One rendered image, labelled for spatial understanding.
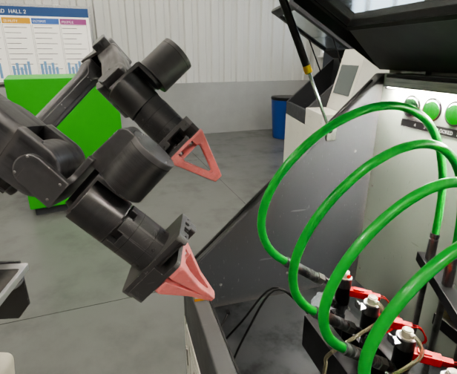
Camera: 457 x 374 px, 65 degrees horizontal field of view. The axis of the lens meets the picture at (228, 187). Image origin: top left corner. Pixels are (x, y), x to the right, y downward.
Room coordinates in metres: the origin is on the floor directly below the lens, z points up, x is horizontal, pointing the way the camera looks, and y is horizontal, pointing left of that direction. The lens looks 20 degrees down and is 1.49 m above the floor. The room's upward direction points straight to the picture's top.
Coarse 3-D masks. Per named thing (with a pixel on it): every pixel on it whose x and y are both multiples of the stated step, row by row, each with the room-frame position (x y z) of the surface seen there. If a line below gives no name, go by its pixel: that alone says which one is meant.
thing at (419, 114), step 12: (360, 108) 0.57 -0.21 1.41; (372, 108) 0.58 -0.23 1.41; (384, 108) 0.58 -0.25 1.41; (396, 108) 0.59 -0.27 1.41; (408, 108) 0.60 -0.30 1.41; (336, 120) 0.56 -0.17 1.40; (348, 120) 0.57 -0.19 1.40; (420, 120) 0.61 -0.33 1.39; (324, 132) 0.55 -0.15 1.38; (432, 132) 0.62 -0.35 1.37; (300, 144) 0.55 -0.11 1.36; (312, 144) 0.55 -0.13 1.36; (300, 156) 0.54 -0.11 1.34; (288, 168) 0.54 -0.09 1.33; (444, 168) 0.63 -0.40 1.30; (276, 180) 0.53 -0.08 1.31; (444, 192) 0.63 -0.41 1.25; (264, 204) 0.53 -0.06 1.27; (264, 216) 0.52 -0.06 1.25; (264, 228) 0.53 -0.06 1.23; (432, 228) 0.64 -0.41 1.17; (264, 240) 0.53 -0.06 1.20; (276, 252) 0.53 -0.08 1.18
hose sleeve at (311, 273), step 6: (288, 258) 0.54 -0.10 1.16; (282, 264) 0.54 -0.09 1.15; (288, 264) 0.54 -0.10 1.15; (300, 264) 0.55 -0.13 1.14; (300, 270) 0.54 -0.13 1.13; (306, 270) 0.55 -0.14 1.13; (312, 270) 0.56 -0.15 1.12; (306, 276) 0.55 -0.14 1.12; (312, 276) 0.55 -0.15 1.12; (318, 276) 0.56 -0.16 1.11
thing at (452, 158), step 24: (408, 144) 0.50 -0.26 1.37; (432, 144) 0.51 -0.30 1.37; (360, 168) 0.48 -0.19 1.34; (456, 168) 0.53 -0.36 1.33; (336, 192) 0.47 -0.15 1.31; (312, 216) 0.47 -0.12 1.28; (456, 216) 0.55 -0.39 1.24; (456, 240) 0.54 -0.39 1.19; (456, 264) 0.54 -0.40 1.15; (312, 312) 0.46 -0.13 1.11
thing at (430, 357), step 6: (414, 354) 0.42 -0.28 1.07; (426, 354) 0.41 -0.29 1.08; (432, 354) 0.41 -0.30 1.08; (438, 354) 0.41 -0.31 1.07; (426, 360) 0.41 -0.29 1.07; (432, 360) 0.41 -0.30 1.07; (438, 360) 0.40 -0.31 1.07; (444, 360) 0.40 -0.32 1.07; (450, 360) 0.40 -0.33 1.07; (438, 366) 0.40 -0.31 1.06; (444, 366) 0.40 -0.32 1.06; (450, 366) 0.40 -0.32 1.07
